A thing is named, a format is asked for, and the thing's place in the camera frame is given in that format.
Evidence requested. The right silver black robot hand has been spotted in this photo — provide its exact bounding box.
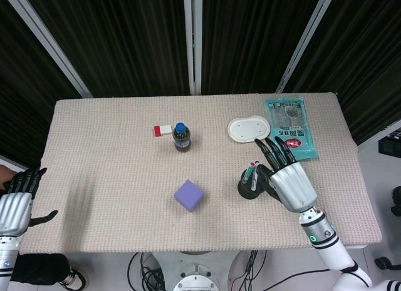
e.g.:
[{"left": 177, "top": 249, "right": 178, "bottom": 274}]
[{"left": 254, "top": 138, "right": 318, "bottom": 214}]

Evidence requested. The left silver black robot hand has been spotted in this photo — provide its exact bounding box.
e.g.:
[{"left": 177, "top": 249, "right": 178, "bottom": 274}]
[{"left": 0, "top": 167, "right": 59, "bottom": 238}]

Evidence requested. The grey round robot base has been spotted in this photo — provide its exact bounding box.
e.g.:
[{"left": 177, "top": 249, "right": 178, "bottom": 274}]
[{"left": 156, "top": 252, "right": 242, "bottom": 291}]

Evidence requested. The person's bare hand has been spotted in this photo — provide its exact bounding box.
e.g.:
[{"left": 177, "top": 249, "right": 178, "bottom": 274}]
[{"left": 0, "top": 165, "right": 17, "bottom": 190}]

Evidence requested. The green-labelled tube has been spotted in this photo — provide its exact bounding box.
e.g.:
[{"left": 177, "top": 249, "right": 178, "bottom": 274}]
[{"left": 245, "top": 160, "right": 261, "bottom": 183}]

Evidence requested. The black pen holder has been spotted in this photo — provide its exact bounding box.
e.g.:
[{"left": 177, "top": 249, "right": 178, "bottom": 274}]
[{"left": 237, "top": 168, "right": 273, "bottom": 200}]

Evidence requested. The teal plastic cloth package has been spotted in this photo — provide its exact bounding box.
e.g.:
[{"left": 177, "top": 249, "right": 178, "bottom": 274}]
[{"left": 263, "top": 97, "right": 320, "bottom": 160}]

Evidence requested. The person's black trouser leg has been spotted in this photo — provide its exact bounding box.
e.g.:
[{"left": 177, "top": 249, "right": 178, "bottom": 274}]
[{"left": 11, "top": 253, "right": 71, "bottom": 285}]

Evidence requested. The white oval dish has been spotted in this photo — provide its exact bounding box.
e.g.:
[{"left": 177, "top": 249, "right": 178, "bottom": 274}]
[{"left": 227, "top": 114, "right": 271, "bottom": 143}]

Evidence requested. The black and white sneaker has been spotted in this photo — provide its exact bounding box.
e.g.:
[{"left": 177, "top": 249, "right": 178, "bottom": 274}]
[{"left": 59, "top": 267, "right": 86, "bottom": 291}]

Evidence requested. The purple foam cube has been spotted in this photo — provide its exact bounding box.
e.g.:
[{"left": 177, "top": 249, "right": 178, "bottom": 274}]
[{"left": 174, "top": 178, "right": 205, "bottom": 214}]

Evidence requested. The black wheeled chair base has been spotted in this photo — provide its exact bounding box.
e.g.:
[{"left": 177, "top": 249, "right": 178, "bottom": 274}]
[{"left": 374, "top": 185, "right": 401, "bottom": 272}]

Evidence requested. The black equipment box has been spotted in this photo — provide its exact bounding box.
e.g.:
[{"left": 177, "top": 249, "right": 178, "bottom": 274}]
[{"left": 378, "top": 130, "right": 401, "bottom": 155}]

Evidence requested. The beige textured tablecloth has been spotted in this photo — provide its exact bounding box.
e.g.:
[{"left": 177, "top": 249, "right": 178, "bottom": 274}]
[{"left": 19, "top": 91, "right": 383, "bottom": 254}]

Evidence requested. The black pleated curtain panel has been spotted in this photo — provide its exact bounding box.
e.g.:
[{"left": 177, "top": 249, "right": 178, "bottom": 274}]
[
  {"left": 0, "top": 0, "right": 81, "bottom": 162},
  {"left": 22, "top": 0, "right": 192, "bottom": 98},
  {"left": 281, "top": 0, "right": 401, "bottom": 146},
  {"left": 200, "top": 0, "right": 325, "bottom": 95}
]

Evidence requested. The dark drink bottle blue cap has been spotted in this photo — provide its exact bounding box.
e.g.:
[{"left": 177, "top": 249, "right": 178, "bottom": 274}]
[{"left": 172, "top": 122, "right": 192, "bottom": 153}]

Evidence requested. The red and white small box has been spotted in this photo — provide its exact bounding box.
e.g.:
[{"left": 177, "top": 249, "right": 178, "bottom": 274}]
[{"left": 154, "top": 124, "right": 174, "bottom": 138}]

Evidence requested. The black thin floor cable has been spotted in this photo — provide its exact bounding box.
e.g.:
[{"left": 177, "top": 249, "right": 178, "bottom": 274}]
[{"left": 231, "top": 250, "right": 268, "bottom": 286}]

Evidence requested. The black looped floor cable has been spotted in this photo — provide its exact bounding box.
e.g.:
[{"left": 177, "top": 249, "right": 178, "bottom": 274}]
[{"left": 127, "top": 252, "right": 164, "bottom": 291}]

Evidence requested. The white slanted frame post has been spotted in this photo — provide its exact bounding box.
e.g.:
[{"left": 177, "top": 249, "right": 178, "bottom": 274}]
[
  {"left": 276, "top": 0, "right": 338, "bottom": 93},
  {"left": 5, "top": 0, "right": 92, "bottom": 98}
]

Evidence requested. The white upright frame post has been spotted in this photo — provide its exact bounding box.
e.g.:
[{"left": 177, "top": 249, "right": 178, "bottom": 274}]
[{"left": 183, "top": 0, "right": 204, "bottom": 96}]

